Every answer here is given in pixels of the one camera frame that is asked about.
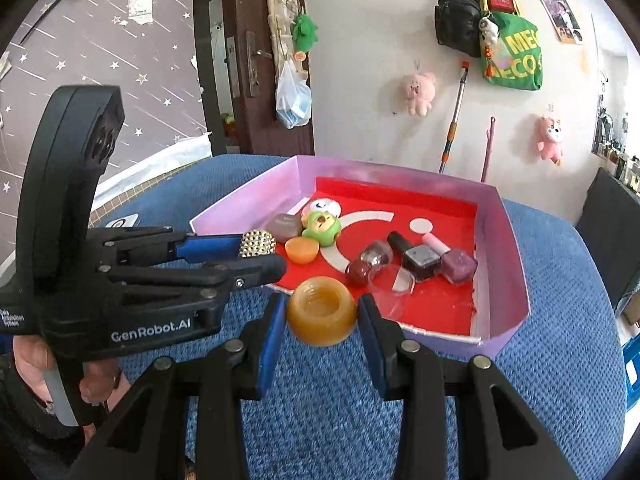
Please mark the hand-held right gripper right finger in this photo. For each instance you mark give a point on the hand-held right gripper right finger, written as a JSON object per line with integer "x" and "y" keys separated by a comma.
{"x": 372, "y": 345}

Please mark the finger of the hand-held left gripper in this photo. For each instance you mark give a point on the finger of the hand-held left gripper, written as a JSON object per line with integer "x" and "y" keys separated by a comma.
{"x": 250, "y": 270}
{"x": 210, "y": 250}

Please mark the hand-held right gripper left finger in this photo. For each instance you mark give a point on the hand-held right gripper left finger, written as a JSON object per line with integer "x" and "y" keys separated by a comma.
{"x": 272, "y": 340}

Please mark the gold studded bottle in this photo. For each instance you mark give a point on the gold studded bottle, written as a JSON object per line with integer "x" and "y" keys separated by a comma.
{"x": 257, "y": 242}

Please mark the taupe compact case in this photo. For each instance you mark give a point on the taupe compact case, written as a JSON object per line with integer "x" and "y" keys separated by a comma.
{"x": 282, "y": 227}

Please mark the glitter bottle round red cap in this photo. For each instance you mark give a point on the glitter bottle round red cap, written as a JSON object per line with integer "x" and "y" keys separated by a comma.
{"x": 357, "y": 272}

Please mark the green bear toy figure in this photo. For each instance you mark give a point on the green bear toy figure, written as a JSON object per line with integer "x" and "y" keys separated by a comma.
{"x": 322, "y": 230}

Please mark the lilac round case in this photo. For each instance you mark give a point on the lilac round case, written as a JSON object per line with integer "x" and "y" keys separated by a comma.
{"x": 325, "y": 206}

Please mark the black nail polish bottle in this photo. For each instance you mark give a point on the black nail polish bottle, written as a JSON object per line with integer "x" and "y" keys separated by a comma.
{"x": 422, "y": 260}

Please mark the purple nail polish bottle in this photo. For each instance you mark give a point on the purple nail polish bottle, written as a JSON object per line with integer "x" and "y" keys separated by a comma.
{"x": 457, "y": 265}

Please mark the purple cardboard box red inside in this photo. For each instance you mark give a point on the purple cardboard box red inside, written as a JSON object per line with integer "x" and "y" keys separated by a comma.
{"x": 400, "y": 180}

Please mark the person's left hand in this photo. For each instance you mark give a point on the person's left hand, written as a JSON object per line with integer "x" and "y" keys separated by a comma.
{"x": 30, "y": 365}

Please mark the white card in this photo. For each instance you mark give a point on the white card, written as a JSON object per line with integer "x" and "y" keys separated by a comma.
{"x": 122, "y": 221}

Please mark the brown door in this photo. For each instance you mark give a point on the brown door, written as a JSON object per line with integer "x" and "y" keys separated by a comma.
{"x": 257, "y": 120}

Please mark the clear plastic bag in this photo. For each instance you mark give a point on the clear plastic bag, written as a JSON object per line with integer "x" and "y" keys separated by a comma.
{"x": 292, "y": 102}

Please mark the blue knitted blanket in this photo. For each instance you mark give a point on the blue knitted blanket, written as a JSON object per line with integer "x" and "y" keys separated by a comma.
{"x": 550, "y": 385}

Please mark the pink hook stick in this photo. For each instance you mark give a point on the pink hook stick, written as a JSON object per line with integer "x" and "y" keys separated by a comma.
{"x": 487, "y": 155}

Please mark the green plush toy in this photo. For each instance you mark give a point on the green plush toy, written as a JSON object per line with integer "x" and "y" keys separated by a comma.
{"x": 305, "y": 32}

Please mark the beige hanging organizer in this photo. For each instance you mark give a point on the beige hanging organizer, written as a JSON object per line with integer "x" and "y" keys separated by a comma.
{"x": 280, "y": 5}

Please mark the blue plastic stool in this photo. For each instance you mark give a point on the blue plastic stool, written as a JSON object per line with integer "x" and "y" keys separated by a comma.
{"x": 632, "y": 365}

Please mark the dresser with dark cloth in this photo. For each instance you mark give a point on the dresser with dark cloth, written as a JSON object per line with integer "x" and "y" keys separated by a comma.
{"x": 605, "y": 225}

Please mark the pink plush toy white face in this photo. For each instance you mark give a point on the pink plush toy white face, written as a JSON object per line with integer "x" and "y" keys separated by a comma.
{"x": 549, "y": 140}

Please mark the row of cosmetics bottles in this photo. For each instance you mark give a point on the row of cosmetics bottles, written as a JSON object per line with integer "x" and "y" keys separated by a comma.
{"x": 622, "y": 160}

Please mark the green tote bag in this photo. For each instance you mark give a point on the green tote bag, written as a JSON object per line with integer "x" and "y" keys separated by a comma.
{"x": 515, "y": 60}

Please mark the black backpack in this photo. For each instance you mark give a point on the black backpack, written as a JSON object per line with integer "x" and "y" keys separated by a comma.
{"x": 457, "y": 20}

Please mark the wall mirror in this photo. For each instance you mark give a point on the wall mirror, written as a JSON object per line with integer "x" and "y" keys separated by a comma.
{"x": 610, "y": 85}

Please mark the wall photo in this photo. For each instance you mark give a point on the wall photo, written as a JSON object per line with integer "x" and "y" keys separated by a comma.
{"x": 562, "y": 20}

